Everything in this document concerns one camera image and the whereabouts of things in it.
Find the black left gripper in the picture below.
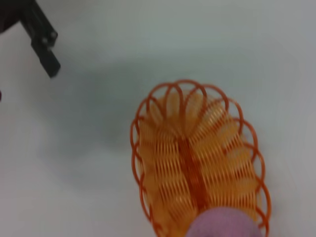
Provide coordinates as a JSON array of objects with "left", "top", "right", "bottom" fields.
[{"left": 0, "top": 0, "right": 62, "bottom": 79}]

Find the orange woven plastic basket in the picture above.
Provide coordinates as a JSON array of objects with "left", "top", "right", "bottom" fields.
[{"left": 130, "top": 79, "right": 272, "bottom": 237}]

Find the pink peach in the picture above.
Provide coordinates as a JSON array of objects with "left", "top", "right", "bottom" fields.
[{"left": 186, "top": 206, "right": 263, "bottom": 237}]

